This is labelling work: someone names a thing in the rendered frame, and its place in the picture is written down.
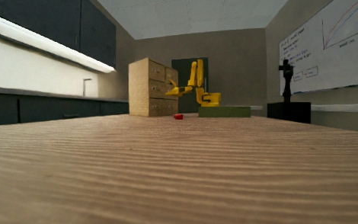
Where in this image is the tan wooden chest of drawers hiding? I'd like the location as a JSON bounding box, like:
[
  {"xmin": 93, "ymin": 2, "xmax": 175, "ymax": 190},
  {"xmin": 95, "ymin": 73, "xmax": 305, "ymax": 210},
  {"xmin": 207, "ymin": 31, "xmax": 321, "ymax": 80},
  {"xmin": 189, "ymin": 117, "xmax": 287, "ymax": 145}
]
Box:
[{"xmin": 129, "ymin": 58, "xmax": 178, "ymax": 117}]

